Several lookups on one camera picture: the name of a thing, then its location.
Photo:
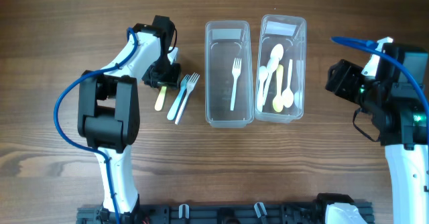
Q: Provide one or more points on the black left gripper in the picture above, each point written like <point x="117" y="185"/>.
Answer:
<point x="173" y="79"/>

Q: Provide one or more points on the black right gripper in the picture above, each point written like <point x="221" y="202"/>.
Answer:
<point x="340" y="82"/>

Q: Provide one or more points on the white long plastic fork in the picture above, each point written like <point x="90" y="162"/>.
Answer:
<point x="189" y="88"/>

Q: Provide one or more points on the cream yellow plastic fork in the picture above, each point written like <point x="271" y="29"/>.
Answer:
<point x="160" y="99"/>

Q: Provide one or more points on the light blue plastic fork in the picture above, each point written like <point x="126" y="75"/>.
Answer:
<point x="174" y="108"/>

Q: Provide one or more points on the white spoon bowl down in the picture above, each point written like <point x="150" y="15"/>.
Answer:
<point x="287" y="95"/>

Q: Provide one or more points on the clear plastic container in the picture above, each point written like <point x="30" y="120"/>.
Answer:
<point x="291" y="33"/>
<point x="224" y="41"/>

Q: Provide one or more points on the yellow plastic spoon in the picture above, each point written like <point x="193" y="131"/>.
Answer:
<point x="277" y="102"/>

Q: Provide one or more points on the white spoon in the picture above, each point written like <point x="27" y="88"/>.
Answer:
<point x="271" y="68"/>
<point x="262" y="76"/>
<point x="277" y="51"/>

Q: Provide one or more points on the small white plastic fork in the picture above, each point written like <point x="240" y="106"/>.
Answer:
<point x="236" y="71"/>

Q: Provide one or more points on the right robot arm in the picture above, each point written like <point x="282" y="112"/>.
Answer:
<point x="398" y="112"/>

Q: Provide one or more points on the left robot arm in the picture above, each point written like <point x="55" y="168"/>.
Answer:
<point x="108" y="111"/>

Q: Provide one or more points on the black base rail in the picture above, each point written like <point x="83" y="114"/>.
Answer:
<point x="286" y="213"/>

